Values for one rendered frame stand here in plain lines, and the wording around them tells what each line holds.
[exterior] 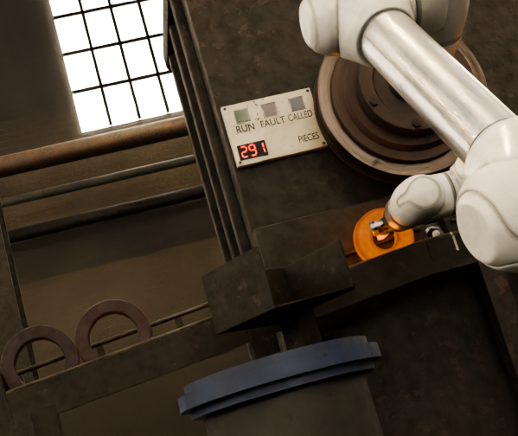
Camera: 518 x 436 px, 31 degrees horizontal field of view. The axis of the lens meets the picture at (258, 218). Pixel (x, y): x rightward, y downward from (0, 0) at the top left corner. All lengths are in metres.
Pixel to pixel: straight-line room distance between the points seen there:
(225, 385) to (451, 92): 0.54
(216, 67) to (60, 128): 6.41
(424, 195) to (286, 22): 0.90
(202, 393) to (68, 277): 7.30
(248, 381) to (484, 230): 0.38
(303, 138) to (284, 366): 1.39
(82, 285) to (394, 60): 7.21
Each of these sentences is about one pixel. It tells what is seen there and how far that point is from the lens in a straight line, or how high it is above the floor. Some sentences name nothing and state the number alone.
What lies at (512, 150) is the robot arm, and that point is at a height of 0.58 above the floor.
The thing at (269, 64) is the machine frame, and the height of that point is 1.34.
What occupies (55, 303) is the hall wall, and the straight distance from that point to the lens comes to 8.60.
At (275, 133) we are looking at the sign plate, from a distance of 2.62.
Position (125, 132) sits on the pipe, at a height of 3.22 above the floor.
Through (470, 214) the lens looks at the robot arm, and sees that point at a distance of 1.24.
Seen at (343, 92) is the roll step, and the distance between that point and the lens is 2.52.
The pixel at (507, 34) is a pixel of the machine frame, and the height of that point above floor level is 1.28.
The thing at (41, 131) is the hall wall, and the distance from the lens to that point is 9.06.
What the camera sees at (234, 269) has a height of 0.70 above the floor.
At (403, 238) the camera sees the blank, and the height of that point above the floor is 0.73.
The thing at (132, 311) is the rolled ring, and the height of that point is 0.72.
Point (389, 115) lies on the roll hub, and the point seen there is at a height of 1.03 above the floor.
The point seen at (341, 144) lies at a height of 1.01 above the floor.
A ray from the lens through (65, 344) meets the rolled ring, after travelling 2.35.
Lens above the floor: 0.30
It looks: 14 degrees up
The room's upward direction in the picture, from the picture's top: 16 degrees counter-clockwise
